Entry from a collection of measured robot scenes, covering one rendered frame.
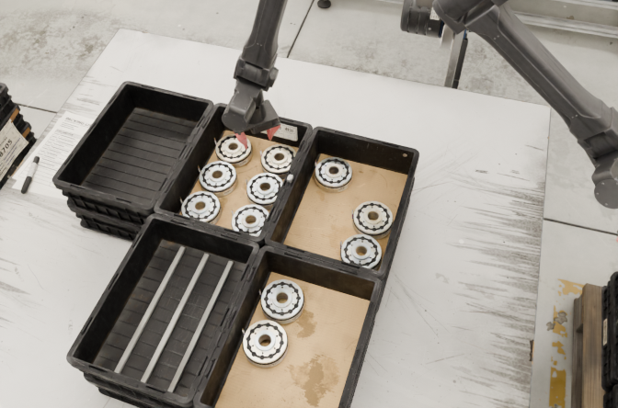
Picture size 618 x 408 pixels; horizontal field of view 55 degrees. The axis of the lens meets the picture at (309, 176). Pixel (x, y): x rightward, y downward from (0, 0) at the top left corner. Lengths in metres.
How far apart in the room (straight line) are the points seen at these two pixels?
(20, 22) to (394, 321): 2.94
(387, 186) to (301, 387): 0.59
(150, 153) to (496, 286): 1.04
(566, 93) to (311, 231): 0.76
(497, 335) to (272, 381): 0.59
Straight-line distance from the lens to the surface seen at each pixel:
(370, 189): 1.64
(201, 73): 2.18
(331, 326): 1.45
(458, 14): 1.03
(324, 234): 1.56
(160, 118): 1.88
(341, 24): 3.44
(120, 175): 1.77
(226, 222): 1.60
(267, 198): 1.59
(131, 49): 2.35
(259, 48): 1.19
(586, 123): 1.14
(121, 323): 1.53
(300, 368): 1.41
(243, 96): 1.26
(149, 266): 1.58
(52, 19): 3.84
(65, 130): 2.13
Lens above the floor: 2.17
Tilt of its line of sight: 53 degrees down
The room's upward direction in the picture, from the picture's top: 3 degrees counter-clockwise
